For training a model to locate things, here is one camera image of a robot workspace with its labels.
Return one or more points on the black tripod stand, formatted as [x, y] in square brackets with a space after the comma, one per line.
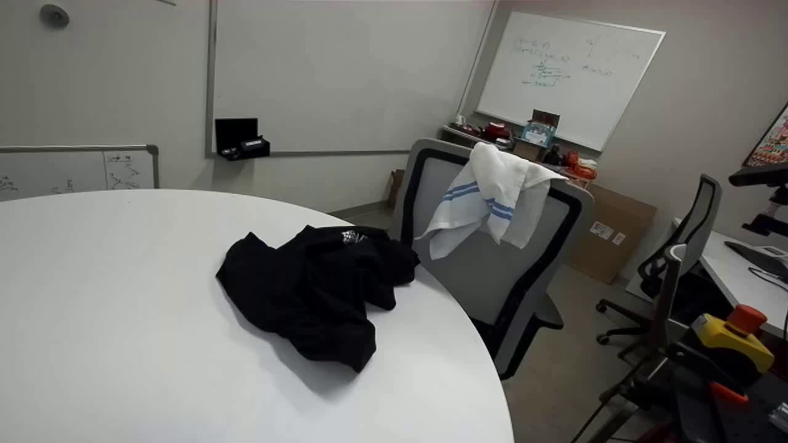
[669, 297]

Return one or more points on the yellow emergency stop box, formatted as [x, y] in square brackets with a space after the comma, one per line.
[729, 339]

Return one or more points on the black keyboard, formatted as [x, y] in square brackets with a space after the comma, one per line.
[760, 260]

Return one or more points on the computer monitor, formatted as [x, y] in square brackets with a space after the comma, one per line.
[773, 152]

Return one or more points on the grey mesh office chair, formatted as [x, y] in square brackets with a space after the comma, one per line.
[484, 280]

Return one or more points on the orange object on shelf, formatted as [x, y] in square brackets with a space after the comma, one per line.
[580, 165]

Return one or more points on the black cloth garment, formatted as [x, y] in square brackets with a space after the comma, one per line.
[311, 287]

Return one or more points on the white towel with blue stripes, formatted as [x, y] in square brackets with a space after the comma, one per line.
[493, 187]

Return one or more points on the teal small box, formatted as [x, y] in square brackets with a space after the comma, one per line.
[539, 134]

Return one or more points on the black office chair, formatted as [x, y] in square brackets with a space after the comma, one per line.
[697, 217]

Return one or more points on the red object on shelf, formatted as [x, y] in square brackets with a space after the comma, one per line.
[496, 132]

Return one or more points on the black eraser tray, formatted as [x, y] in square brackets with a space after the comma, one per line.
[241, 138]

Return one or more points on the white desk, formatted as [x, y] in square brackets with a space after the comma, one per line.
[734, 280]

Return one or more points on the whiteboard with green writing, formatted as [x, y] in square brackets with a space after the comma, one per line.
[576, 75]

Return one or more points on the small whiteboard with sketches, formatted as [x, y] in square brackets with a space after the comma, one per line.
[66, 173]

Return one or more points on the brown cardboard box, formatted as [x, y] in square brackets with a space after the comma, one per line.
[611, 229]

